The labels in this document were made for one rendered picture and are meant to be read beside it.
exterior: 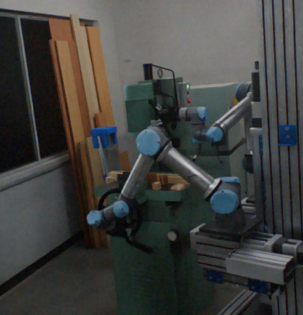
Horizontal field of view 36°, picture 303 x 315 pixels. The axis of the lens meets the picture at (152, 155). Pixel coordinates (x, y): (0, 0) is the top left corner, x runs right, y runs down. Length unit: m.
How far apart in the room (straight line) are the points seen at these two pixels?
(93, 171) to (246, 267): 2.40
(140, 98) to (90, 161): 1.60
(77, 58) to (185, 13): 1.33
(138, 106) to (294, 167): 0.99
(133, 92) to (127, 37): 2.75
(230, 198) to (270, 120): 0.42
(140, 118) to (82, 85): 1.86
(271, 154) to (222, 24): 2.99
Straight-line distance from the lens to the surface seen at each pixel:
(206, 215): 3.15
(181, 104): 2.96
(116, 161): 3.81
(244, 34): 4.99
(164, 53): 5.24
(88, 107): 4.52
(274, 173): 2.24
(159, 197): 2.66
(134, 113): 2.72
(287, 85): 2.15
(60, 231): 4.37
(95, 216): 2.22
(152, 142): 2.02
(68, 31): 4.51
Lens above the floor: 1.58
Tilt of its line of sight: 10 degrees down
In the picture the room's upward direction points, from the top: 6 degrees counter-clockwise
